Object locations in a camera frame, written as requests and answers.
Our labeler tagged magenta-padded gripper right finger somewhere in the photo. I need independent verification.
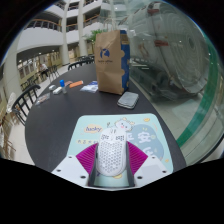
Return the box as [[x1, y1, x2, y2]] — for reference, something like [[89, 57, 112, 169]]
[[124, 140, 171, 188]]

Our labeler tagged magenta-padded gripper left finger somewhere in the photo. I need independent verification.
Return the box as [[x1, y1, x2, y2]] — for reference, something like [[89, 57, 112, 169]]
[[51, 141, 99, 188]]

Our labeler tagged white perforated computer mouse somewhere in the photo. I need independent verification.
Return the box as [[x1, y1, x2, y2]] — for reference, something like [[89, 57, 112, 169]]
[[95, 129, 128, 177]]

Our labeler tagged light blue cartoon mouse pad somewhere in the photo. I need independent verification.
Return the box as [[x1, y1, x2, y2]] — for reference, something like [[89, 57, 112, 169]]
[[65, 113, 174, 188]]

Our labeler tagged grey smartphone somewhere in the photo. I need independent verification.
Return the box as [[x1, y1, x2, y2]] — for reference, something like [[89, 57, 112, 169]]
[[116, 91, 140, 110]]

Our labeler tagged white lattice chair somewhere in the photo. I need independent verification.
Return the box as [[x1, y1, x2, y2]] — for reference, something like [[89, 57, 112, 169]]
[[0, 114, 16, 158], [5, 92, 17, 114]]

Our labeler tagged black slatted chair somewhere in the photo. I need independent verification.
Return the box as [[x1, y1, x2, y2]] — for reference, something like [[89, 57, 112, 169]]
[[67, 59, 95, 71], [11, 84, 42, 126]]

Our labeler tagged white and blue packet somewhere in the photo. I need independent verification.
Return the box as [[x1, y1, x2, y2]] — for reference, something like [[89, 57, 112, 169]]
[[79, 80, 99, 94]]

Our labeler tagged orange flat card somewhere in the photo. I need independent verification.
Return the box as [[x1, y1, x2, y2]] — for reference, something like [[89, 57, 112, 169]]
[[69, 80, 84, 89]]

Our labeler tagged group of black chairs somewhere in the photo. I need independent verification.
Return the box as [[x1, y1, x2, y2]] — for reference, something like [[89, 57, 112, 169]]
[[19, 64, 61, 91]]

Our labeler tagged brown paper bag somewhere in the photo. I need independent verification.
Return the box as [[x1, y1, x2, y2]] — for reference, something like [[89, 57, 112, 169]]
[[93, 29, 131, 96]]

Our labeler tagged person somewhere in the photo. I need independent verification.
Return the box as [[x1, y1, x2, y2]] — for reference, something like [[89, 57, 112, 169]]
[[39, 63, 49, 79]]

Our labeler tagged green potted palm plant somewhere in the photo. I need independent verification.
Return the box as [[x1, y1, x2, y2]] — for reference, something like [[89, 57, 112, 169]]
[[84, 29, 108, 44]]

